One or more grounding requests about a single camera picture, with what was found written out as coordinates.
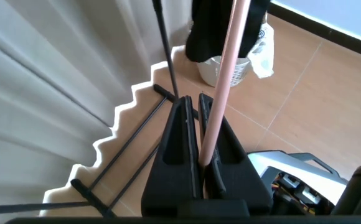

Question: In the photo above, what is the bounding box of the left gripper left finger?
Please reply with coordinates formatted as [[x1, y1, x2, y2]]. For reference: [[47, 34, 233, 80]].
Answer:
[[140, 95, 200, 218]]

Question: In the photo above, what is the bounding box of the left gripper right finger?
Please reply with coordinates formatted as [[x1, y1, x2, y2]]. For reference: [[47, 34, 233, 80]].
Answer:
[[197, 92, 274, 216]]

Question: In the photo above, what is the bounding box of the pink clothes hanger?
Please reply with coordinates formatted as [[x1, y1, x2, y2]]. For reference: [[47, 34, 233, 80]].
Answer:
[[197, 0, 253, 167]]

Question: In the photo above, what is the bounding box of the black garment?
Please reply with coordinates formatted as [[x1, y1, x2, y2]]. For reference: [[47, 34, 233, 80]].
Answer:
[[184, 0, 272, 63]]

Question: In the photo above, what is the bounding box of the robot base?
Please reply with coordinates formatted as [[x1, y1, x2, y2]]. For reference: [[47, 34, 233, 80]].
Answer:
[[246, 149, 361, 217]]

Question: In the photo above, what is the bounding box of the white laundry basket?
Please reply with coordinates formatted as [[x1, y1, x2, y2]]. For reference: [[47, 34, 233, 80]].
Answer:
[[196, 55, 251, 88]]

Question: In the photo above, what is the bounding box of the black clothes rack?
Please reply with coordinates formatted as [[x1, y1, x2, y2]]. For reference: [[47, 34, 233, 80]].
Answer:
[[0, 0, 200, 218]]

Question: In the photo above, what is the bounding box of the beige curtain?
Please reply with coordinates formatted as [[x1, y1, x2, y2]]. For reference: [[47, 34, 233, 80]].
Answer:
[[0, 0, 200, 218]]

